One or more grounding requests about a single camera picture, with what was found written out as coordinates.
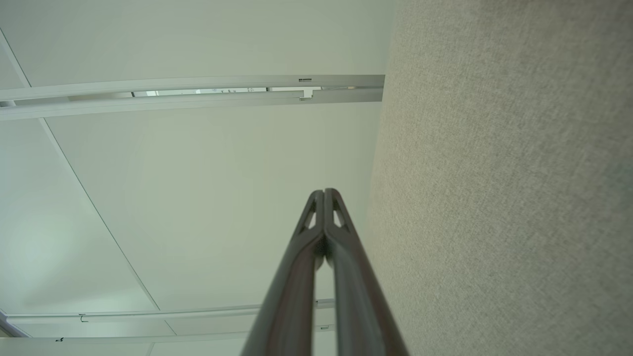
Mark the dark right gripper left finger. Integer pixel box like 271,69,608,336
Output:
241,189,326,356

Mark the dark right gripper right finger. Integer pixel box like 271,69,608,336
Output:
324,187,411,356

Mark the grey fabric sofa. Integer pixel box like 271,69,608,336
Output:
363,0,633,356

